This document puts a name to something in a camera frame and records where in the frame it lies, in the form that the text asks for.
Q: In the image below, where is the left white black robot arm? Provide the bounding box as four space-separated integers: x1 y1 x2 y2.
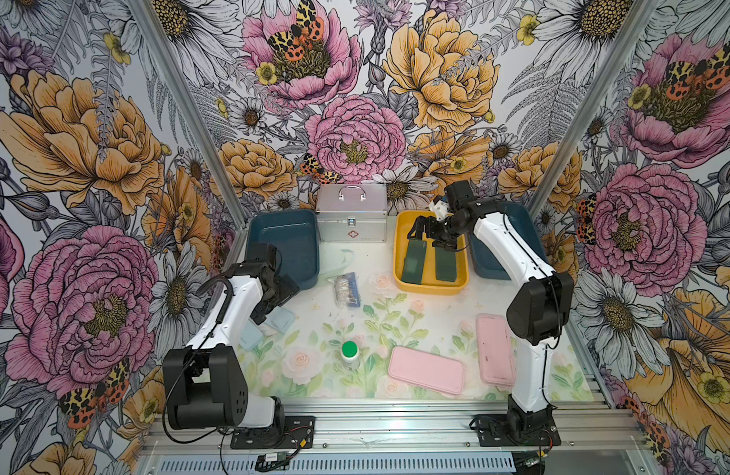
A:
162 243 299 435

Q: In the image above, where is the dark green pencil case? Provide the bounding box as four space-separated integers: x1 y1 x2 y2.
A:
435 247 457 283

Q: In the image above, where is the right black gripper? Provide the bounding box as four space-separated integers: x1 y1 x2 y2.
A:
407 213 471 251

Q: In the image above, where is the pink pencil case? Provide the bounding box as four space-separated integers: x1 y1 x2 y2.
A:
476 314 517 388
388 346 465 396

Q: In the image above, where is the silver metal first-aid case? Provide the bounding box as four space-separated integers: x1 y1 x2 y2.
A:
316 183 388 243

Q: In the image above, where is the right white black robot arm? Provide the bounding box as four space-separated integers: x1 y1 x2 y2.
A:
408 195 574 445

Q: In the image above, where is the aluminium front rail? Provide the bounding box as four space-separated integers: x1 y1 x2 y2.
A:
140 399 651 457

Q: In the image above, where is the green cap white bottle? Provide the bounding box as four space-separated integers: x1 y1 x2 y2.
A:
340 340 360 369

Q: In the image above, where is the yellow storage tray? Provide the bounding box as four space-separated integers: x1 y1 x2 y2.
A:
393 210 470 296

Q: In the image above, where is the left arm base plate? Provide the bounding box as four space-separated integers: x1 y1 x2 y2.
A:
230 416 316 450

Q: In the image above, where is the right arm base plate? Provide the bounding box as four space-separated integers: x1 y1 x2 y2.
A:
469 414 562 449

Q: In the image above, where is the small green circuit board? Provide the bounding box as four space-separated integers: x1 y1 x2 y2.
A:
254 452 288 473

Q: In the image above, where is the floral table mat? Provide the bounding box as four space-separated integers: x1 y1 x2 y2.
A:
233 260 595 402

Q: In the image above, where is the teal storage tray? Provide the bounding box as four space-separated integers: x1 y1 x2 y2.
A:
248 209 320 290
470 202 555 284

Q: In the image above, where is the light blue pencil case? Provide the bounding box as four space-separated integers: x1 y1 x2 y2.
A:
265 307 295 334
239 322 265 352

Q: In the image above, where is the small clear packet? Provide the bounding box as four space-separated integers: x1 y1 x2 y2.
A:
333 272 361 308

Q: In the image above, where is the dark green pencil case slanted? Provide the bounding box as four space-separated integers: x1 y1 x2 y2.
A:
400 239 427 285

